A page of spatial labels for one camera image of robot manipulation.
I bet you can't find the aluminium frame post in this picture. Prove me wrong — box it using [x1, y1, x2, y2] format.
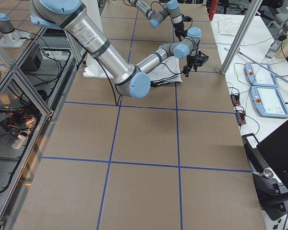
[220, 0, 263, 75]

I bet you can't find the black laptop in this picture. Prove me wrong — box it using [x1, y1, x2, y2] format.
[257, 120, 288, 188]

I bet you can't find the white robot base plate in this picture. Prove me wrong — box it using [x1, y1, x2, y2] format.
[83, 55, 113, 79]

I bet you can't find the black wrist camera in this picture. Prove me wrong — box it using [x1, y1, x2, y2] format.
[182, 15, 193, 22]

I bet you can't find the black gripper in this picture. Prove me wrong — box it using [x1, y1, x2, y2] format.
[174, 22, 186, 41]
[182, 51, 209, 77]

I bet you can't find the blue teach pendant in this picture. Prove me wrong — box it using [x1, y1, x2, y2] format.
[244, 62, 278, 88]
[251, 86, 288, 119]

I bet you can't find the black camera stand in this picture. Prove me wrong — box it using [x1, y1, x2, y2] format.
[252, 173, 288, 220]

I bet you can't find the grey cartoon print t-shirt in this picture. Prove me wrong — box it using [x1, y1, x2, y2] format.
[148, 57, 182, 87]

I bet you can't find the black USB hub left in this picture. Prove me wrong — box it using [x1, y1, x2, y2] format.
[230, 94, 240, 106]

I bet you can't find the silver reacher grabber stick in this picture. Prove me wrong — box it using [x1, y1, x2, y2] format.
[237, 51, 288, 84]

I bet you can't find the black USB hub right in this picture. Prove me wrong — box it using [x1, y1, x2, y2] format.
[235, 111, 246, 126]

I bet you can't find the near blue teach pendant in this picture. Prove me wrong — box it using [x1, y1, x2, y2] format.
[251, 86, 288, 119]

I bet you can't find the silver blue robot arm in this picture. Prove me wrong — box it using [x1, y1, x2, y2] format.
[30, 0, 209, 99]
[128, 0, 187, 41]

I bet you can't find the black usb hub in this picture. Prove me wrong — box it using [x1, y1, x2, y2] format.
[230, 94, 240, 106]
[235, 111, 246, 126]

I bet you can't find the aluminium frame cabinet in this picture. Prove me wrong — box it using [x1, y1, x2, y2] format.
[0, 28, 85, 230]

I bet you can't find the clear plastic bag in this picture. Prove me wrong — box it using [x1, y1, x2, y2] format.
[218, 18, 241, 36]

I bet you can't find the far blue teach pendant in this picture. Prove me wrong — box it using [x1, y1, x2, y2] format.
[244, 62, 278, 88]

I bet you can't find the red cylinder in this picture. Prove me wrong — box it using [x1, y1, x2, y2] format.
[208, 0, 219, 21]

